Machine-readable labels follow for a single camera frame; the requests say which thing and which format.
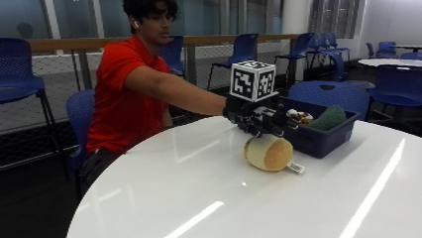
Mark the brown and white soft toy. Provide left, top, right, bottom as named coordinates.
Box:
left=286, top=109, right=315, bottom=126

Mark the tan round plush toy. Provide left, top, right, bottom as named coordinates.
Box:
left=242, top=134, right=306, bottom=176

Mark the dark blue plastic bin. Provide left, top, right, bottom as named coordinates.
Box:
left=277, top=96, right=360, bottom=160

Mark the white marker cube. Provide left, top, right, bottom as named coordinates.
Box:
left=227, top=59, right=278, bottom=103

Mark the blue chair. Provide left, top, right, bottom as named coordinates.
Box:
left=157, top=35, right=186, bottom=77
left=0, top=37, right=60, bottom=155
left=364, top=41, right=398, bottom=60
left=65, top=88, right=97, bottom=189
left=206, top=33, right=259, bottom=91
left=307, top=32, right=352, bottom=82
left=287, top=80, right=371, bottom=121
left=273, top=32, right=316, bottom=83
left=367, top=63, right=422, bottom=124
left=398, top=52, right=422, bottom=61

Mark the white round table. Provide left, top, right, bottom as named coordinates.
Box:
left=356, top=58, right=422, bottom=69

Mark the white pillar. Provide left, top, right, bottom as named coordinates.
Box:
left=281, top=0, right=314, bottom=36

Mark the the person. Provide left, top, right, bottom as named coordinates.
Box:
left=78, top=0, right=227, bottom=189

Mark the wooden handrail with mesh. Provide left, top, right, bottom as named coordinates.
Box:
left=25, top=33, right=301, bottom=92

